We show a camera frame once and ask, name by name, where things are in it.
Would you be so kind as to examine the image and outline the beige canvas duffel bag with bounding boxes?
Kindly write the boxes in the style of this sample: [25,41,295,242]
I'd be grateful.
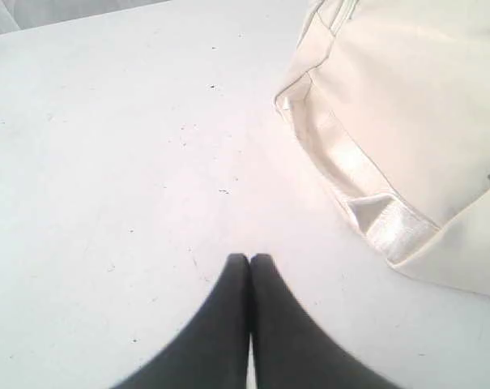
[275,1,490,296]

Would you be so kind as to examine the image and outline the white backdrop curtain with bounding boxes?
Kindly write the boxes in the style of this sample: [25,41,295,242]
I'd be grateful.
[0,0,156,34]

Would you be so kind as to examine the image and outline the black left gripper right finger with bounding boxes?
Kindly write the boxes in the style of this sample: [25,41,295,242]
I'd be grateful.
[250,254,377,388]

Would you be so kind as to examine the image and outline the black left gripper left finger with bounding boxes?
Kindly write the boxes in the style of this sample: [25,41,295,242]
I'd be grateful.
[117,254,249,388]

